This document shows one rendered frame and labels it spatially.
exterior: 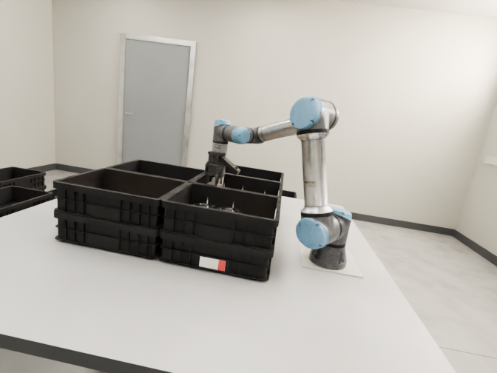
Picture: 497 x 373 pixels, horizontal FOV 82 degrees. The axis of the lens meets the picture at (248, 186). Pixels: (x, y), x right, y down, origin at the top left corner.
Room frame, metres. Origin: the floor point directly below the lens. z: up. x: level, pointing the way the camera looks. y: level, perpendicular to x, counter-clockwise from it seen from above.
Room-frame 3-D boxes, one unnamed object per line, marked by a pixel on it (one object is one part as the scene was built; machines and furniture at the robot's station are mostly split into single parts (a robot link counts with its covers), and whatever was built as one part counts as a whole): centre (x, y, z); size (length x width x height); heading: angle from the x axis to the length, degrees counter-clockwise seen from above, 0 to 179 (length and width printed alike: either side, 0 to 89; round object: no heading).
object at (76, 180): (1.07, 0.47, 0.87); 0.40 x 0.30 x 0.11; 84
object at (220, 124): (1.38, 0.16, 1.15); 0.09 x 0.08 x 0.11; 49
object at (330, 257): (1.10, -0.37, 0.75); 0.15 x 0.15 x 0.10
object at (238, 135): (1.33, 0.08, 1.15); 0.11 x 0.11 x 0.08; 49
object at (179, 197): (1.03, 0.07, 0.87); 0.40 x 0.30 x 0.11; 84
